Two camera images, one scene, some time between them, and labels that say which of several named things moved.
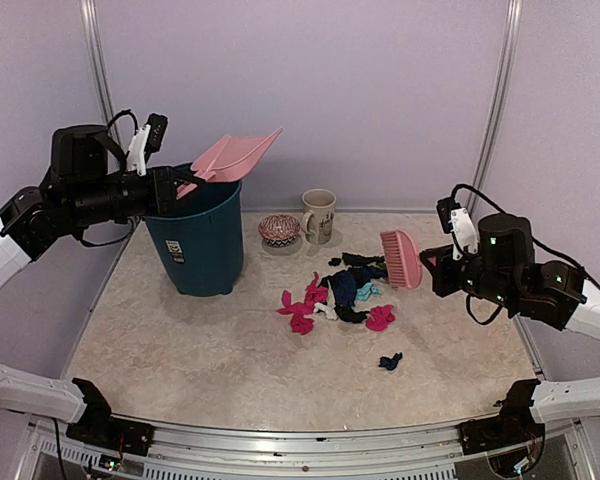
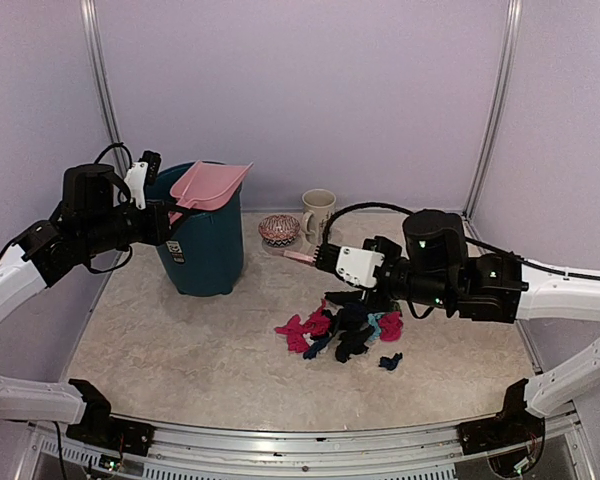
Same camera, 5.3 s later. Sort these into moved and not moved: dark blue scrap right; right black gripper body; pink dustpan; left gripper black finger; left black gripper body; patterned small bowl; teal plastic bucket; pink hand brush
Moved: left gripper black finger; pink dustpan; left black gripper body; right black gripper body; pink hand brush
Not moved: patterned small bowl; dark blue scrap right; teal plastic bucket
